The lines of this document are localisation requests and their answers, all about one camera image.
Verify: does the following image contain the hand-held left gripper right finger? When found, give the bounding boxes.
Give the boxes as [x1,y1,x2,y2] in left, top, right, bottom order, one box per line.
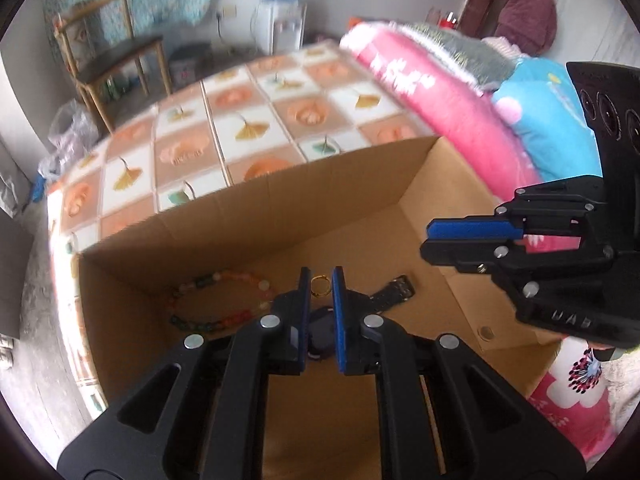
[331,266,587,480]

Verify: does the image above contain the brown cardboard box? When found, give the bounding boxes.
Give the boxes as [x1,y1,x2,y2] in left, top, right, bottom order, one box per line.
[70,135,563,480]

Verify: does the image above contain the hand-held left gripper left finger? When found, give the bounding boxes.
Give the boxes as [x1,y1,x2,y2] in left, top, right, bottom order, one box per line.
[56,266,313,480]

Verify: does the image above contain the blue pillow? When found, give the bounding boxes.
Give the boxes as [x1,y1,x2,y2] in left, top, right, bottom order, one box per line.
[492,57,603,183]

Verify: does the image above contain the black wrist watch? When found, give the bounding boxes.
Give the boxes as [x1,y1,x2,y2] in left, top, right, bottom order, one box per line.
[304,275,417,361]

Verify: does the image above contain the grey storage box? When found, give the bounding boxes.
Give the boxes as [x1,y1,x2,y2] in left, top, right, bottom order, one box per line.
[170,45,211,86]

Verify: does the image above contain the white water dispenser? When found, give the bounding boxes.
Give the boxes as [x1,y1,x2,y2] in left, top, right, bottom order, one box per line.
[255,1,307,53]

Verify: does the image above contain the black cabinet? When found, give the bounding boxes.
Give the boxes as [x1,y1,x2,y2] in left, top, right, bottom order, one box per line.
[0,212,36,343]

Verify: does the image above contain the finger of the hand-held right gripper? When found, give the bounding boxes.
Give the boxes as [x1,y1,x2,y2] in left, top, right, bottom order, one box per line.
[420,234,616,307]
[426,175,608,242]

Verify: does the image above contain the wooden chair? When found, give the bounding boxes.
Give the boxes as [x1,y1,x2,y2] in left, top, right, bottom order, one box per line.
[54,0,168,133]

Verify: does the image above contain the grey knit cloth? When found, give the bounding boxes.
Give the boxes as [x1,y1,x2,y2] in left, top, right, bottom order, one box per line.
[400,22,516,96]

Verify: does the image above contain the clear plastic bag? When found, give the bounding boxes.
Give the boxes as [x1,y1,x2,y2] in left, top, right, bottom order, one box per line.
[37,100,101,181]

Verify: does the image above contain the pink floral blanket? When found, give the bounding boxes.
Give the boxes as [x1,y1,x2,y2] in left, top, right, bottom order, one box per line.
[340,21,633,468]

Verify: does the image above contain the multicolour bead bracelet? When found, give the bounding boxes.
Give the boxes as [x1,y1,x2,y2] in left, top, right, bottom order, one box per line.
[167,269,276,333]

